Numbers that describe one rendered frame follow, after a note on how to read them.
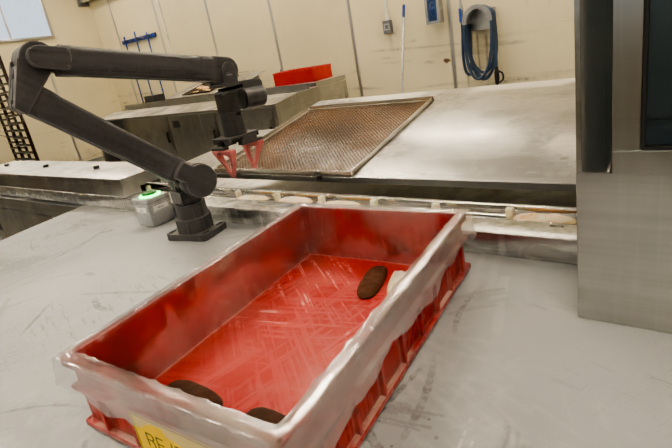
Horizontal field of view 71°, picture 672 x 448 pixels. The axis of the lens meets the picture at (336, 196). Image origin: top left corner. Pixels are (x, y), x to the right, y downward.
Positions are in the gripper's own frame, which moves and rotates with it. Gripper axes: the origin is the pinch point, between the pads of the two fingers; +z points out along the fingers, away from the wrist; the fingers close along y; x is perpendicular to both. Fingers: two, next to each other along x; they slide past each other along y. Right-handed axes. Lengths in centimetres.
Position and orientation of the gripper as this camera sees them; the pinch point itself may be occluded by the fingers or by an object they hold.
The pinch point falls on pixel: (243, 169)
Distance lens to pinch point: 121.8
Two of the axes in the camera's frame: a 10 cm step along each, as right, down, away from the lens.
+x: -8.1, -0.5, 5.9
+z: 1.7, 9.4, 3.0
